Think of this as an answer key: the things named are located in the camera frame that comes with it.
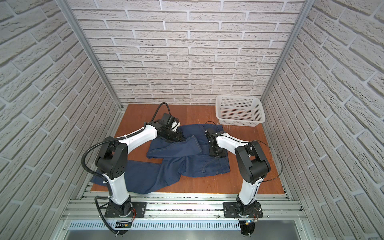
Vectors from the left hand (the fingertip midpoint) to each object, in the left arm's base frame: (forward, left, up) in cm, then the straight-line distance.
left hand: (183, 137), depth 91 cm
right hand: (-8, -22, -8) cm, 25 cm away
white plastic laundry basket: (+29, -45, -7) cm, 54 cm away
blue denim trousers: (-10, -5, -6) cm, 13 cm away
